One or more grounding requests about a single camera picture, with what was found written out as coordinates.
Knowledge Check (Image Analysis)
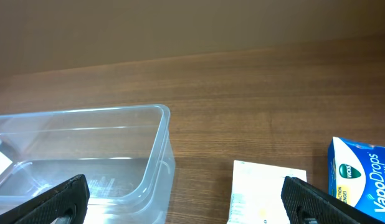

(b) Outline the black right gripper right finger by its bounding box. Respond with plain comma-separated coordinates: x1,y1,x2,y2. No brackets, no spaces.
281,176,383,224

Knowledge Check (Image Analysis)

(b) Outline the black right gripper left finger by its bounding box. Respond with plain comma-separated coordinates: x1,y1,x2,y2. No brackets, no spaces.
0,174,90,224

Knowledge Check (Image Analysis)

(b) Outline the white medicine box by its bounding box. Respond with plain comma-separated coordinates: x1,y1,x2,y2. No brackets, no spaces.
227,160,307,224

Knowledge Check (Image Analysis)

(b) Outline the blue Vicks VapoDrops box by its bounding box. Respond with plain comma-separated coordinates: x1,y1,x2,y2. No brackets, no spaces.
328,137,385,223

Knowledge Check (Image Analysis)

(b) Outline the clear plastic container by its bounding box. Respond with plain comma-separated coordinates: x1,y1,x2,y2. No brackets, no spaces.
0,105,175,223

